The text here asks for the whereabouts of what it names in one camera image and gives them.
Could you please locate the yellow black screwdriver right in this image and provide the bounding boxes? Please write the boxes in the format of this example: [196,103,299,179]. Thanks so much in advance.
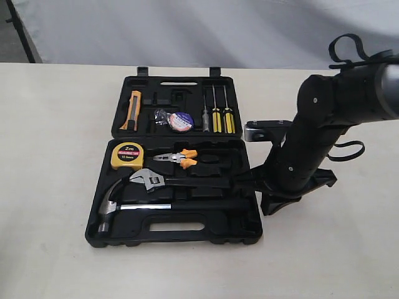
[223,86,235,134]

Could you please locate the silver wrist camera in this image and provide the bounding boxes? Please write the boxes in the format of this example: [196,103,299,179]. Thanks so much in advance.
[244,120,292,144]

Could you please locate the adjustable wrench black handle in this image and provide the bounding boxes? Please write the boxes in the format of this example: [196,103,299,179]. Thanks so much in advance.
[128,168,250,194]

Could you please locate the orange utility knife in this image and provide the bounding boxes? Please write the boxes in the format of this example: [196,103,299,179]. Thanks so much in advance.
[119,90,142,131]

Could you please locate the black electrical tape roll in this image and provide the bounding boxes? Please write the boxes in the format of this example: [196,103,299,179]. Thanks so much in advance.
[154,109,195,133]

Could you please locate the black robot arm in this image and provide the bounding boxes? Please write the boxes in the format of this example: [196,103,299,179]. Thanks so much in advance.
[261,63,398,215]

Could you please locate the pliers with orange handles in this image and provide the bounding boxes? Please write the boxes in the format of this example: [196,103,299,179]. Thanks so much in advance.
[153,149,198,169]

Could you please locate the yellow black screwdriver left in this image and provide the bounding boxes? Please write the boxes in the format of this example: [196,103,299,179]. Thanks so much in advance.
[212,85,222,133]

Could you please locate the clear voltage tester screwdriver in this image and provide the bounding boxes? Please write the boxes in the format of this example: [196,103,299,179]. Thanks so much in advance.
[202,93,210,132]

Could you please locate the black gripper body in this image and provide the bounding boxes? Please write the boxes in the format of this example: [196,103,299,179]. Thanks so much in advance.
[258,116,340,198]

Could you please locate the yellow measuring tape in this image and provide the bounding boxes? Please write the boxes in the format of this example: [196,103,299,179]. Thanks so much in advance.
[110,142,144,171]

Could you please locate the yellow black screwdriver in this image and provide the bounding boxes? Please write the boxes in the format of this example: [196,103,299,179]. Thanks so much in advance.
[223,86,235,134]
[212,85,222,133]

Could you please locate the black plastic tool case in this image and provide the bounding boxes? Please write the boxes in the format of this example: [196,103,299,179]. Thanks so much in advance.
[85,67,262,248]

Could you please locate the claw hammer black grip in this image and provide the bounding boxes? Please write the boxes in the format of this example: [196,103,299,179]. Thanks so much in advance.
[97,179,251,234]

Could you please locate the black stand pole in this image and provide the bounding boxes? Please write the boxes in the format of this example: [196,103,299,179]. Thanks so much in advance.
[5,0,36,64]

